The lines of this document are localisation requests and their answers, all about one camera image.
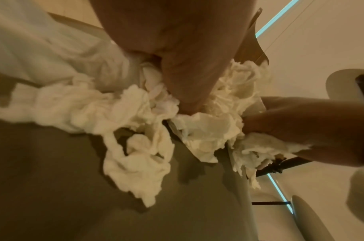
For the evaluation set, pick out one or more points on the person's right hand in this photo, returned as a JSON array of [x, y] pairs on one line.
[[319, 127]]

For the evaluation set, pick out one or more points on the person's left hand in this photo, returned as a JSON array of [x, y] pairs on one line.
[[176, 33]]

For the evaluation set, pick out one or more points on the white tissue paper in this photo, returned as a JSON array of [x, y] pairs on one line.
[[134, 110]]

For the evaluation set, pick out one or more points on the white paper roll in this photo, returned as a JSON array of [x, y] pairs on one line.
[[340, 82]]

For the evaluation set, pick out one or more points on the cyan light strip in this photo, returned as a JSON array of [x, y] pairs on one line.
[[274, 21]]

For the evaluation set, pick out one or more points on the white fabric sheet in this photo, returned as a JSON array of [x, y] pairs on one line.
[[36, 44]]

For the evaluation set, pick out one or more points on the grey paper gift bag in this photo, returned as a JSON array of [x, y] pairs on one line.
[[65, 188]]

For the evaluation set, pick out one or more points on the grey rounded post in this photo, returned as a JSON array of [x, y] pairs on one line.
[[304, 218]]

